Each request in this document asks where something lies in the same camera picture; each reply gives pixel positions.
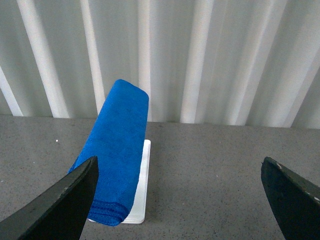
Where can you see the white towel rack stand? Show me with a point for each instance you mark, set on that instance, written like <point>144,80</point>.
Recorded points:
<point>138,211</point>

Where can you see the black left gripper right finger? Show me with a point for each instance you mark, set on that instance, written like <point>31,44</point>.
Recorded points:
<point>294,201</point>

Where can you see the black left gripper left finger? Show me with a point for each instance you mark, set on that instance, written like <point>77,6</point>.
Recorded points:
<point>60,212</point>

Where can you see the blue microfiber cloth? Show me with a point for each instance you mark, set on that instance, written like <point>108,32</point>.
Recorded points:
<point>117,140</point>

